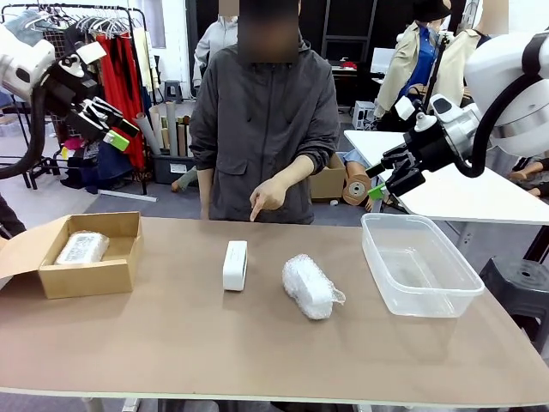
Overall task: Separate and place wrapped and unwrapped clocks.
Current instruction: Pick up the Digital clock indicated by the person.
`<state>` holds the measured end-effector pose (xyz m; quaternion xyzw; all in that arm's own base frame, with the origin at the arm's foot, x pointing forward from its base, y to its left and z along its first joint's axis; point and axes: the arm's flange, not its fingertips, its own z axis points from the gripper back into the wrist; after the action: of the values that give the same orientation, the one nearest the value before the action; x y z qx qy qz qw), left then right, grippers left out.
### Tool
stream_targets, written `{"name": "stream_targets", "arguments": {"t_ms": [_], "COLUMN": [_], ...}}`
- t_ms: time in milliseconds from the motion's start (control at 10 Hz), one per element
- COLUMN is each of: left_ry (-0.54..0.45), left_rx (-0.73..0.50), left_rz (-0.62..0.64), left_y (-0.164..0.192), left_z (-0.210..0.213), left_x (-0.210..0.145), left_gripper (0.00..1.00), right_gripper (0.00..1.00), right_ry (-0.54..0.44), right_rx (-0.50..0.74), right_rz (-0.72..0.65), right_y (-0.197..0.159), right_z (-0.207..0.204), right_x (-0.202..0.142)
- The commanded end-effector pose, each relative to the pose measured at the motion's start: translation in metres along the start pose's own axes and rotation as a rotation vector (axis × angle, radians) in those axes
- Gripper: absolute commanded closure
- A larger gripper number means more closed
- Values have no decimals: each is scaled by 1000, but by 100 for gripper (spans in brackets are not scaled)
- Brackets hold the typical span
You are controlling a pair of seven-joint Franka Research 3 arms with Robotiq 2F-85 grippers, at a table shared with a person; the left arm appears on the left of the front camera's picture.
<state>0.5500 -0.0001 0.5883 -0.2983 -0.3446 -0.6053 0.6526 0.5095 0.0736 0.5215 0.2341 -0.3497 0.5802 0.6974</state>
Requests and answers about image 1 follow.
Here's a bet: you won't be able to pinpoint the small brown carton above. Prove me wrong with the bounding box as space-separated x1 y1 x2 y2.
311 152 348 203

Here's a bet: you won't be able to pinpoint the black plastic stool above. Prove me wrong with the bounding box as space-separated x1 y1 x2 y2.
478 257 549 344

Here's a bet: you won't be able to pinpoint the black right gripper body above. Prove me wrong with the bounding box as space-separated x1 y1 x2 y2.
402 122 455 173

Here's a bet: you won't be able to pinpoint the white metal floor rail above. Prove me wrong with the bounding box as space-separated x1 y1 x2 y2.
99 190 159 203

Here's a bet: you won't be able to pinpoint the person in grey jacket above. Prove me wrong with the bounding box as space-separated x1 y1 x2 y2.
188 0 342 227

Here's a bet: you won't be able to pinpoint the grey step stool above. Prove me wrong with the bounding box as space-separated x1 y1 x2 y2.
164 80 184 104

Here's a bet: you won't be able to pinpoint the light blue garment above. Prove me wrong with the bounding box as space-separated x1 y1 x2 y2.
3 10 44 44

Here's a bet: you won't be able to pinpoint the lying mannequin limbs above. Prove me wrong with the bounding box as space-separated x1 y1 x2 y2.
508 156 549 197

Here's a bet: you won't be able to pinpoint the black arm hose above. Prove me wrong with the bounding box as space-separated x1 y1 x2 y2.
454 32 549 179
0 70 52 179

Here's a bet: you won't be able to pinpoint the white table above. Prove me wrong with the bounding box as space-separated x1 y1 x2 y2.
343 128 549 227

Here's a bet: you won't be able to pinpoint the brown cardboard spool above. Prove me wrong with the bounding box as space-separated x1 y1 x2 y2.
341 161 373 209

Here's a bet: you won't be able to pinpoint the mannequin in cream vest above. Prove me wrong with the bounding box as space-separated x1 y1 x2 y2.
441 0 511 102

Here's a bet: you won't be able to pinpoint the bulky bubble-wrapped clock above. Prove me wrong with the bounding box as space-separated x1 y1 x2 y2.
281 253 347 321

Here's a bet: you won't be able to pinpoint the open brown cardboard box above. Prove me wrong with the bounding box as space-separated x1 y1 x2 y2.
0 211 143 300

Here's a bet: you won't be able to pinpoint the white computer case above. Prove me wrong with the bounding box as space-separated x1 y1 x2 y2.
352 100 378 130

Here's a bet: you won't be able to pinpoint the unwrapped white digital clock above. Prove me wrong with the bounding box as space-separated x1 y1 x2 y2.
221 239 249 292

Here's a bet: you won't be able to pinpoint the black left arm hose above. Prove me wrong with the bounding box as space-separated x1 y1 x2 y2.
0 70 52 179

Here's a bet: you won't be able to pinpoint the clock grey face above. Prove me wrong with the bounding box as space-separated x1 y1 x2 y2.
54 231 111 265

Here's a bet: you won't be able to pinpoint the person left hand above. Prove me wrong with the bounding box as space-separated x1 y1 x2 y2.
249 173 293 223

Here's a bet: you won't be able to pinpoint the beige paper roll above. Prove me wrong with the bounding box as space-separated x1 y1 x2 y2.
148 106 166 151

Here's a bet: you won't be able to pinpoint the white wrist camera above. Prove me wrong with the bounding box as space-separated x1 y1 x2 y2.
59 40 108 78
394 96 438 132

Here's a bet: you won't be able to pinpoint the bystander dark sleeve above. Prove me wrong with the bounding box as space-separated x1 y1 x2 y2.
0 192 27 239

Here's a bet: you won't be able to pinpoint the white monitor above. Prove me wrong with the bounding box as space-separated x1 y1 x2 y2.
371 46 398 74

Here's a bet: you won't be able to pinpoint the slanted grey paper roll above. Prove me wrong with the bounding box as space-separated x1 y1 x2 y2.
133 112 162 155

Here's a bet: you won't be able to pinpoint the black right arm hose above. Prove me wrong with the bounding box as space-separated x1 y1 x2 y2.
454 32 549 179

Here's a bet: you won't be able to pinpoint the red dress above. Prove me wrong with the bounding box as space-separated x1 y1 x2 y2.
96 33 147 171

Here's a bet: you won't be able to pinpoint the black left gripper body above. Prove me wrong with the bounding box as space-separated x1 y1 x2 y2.
45 66 99 117

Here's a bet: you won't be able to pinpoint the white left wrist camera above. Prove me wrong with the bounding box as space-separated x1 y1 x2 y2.
59 40 108 78

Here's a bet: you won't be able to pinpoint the navy garment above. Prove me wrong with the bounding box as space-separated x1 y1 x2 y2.
81 141 134 190

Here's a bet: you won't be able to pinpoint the bystander in grey hoodie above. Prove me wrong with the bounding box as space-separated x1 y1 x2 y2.
192 15 239 89

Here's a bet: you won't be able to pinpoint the black hat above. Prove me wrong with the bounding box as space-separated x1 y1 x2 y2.
412 0 452 22

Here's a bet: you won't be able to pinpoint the person right forearm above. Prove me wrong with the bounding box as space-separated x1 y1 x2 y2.
196 165 215 221

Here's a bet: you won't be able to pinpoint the tall grey paper roll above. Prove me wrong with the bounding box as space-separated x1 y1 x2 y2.
166 100 178 158

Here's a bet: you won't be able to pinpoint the person left forearm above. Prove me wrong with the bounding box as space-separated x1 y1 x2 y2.
285 148 338 190

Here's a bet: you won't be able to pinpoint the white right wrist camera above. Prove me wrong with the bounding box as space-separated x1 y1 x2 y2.
394 96 438 132

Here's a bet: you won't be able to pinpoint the dark grey storage bin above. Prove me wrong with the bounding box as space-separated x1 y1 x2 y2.
152 153 201 185

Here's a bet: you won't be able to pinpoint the mannequin in beige coat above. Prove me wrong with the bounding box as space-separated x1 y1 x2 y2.
372 0 451 130

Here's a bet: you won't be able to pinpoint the clear plastic container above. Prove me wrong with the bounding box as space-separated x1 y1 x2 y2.
360 212 486 318

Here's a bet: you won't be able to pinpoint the cream garment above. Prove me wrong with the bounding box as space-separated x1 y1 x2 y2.
132 27 154 94

